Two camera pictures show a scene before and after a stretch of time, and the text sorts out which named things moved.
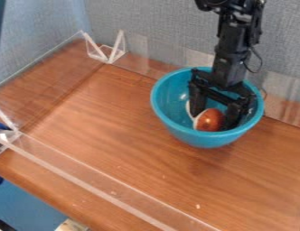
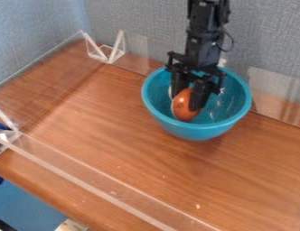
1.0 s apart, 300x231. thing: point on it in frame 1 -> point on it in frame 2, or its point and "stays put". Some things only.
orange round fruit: x=208 y=120 -> x=181 y=106
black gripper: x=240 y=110 -> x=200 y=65
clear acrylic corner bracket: x=104 y=52 stays put
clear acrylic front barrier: x=119 y=194 stays put
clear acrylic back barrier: x=282 y=86 stays put
